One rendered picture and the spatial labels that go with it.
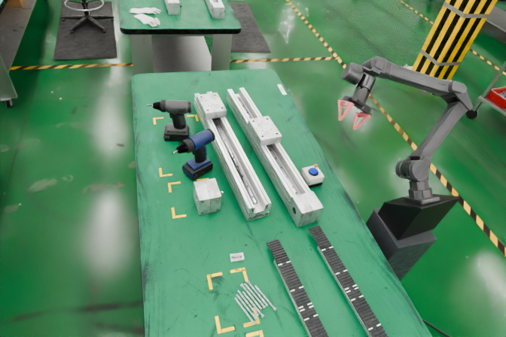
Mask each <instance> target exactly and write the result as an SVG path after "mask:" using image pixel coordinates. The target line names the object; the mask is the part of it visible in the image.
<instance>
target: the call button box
mask: <svg viewBox="0 0 506 337"><path fill-rule="evenodd" d="M310 168H315V167H314V165H312V166H309V167H306V168H302V169H301V172H300V175H301V177H302V178H303V179H304V181H305V182H306V184H307V186H308V187H309V188H312V187H317V186H321V185H322V182H323V180H324V178H325V176H324V175H323V174H322V172H321V171H320V169H319V168H318V166H317V168H316V169H318V171H319V172H318V174H317V175H312V174H310V172H309V169H310Z"/></svg>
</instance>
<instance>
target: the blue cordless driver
mask: <svg viewBox="0 0 506 337"><path fill-rule="evenodd" d="M214 140H215V133H214V132H213V131H212V130H211V129H205V130H203V131H202V132H199V133H197V134H195V135H192V136H191V137H189V138H187V139H185V140H183V141H182V142H181V144H180V145H179V146H177V148H176V151H174V152H172V154H174V153H177V152H178V153H190V152H192V154H193V155H194V158H193V159H190V160H188V161H187V163H185V164H184V165H183V166H182V170H183V172H184V173H185V174H186V175H187V176H188V177H189V178H190V179H191V180H192V181H194V180H196V179H197V178H199V177H201V176H203V175H205V174H206V173H208V172H210V171H211V170H212V168H213V163H212V162H211V161H210V159H208V158H207V157H206V155H207V149H206V145H207V144H209V143H211V142H213V141H214Z"/></svg>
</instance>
